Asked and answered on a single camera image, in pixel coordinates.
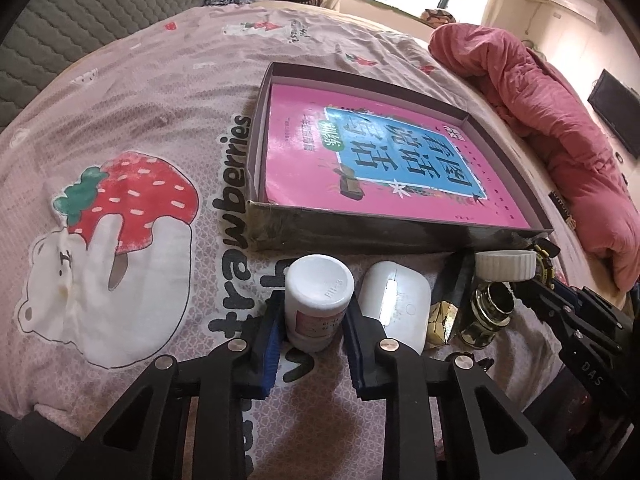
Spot wall mounted television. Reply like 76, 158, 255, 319
588, 70, 640, 159

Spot grey quilted headboard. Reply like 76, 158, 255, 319
1, 0, 204, 127

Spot white pill bottle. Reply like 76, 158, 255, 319
284, 255, 355, 353

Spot white ribbed jar lid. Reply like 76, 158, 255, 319
475, 250, 537, 283

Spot grey cardboard box tray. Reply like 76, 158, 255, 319
246, 63, 552, 254

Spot white air conditioner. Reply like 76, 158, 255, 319
549, 0, 599, 24

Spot red black lighter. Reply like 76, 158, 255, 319
530, 237, 561, 288

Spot black gold label tag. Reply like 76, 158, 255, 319
549, 191, 576, 231

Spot red pink quilt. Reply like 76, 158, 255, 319
428, 23, 639, 292

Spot pink children's book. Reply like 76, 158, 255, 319
262, 84, 530, 229

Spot white earbuds case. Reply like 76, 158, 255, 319
358, 261, 432, 354

